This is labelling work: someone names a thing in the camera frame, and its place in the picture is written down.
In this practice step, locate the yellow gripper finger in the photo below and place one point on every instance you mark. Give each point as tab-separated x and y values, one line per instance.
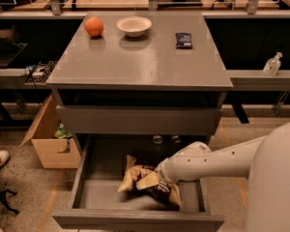
148	181

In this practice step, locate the brown and yellow chip bag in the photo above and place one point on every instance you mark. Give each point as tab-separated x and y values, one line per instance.
136	170

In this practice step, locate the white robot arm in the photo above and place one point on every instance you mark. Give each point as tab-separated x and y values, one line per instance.
265	161

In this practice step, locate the open grey middle drawer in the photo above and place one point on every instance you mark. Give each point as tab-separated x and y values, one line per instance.
97	204

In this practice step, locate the closed grey upper drawer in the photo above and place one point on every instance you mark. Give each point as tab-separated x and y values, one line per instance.
139	120

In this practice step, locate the grey drawer cabinet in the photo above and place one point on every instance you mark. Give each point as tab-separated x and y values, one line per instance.
149	71

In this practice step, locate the cardboard box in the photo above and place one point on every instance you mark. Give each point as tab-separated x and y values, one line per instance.
52	151

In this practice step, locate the green packet in box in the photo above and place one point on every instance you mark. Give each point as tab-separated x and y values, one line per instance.
61	132

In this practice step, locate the dark blue snack packet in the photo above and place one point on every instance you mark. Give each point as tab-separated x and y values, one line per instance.
183	40

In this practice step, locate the black floor stand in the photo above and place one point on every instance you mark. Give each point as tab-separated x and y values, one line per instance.
4	201

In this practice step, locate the white paper bowl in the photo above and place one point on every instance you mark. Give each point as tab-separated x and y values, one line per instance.
134	26

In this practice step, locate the black patterned box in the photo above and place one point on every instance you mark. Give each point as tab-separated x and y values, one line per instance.
39	74

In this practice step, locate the orange fruit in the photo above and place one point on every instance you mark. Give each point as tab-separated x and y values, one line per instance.
93	26

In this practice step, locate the clear sanitizer bottle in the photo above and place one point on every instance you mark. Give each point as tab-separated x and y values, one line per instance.
272	65

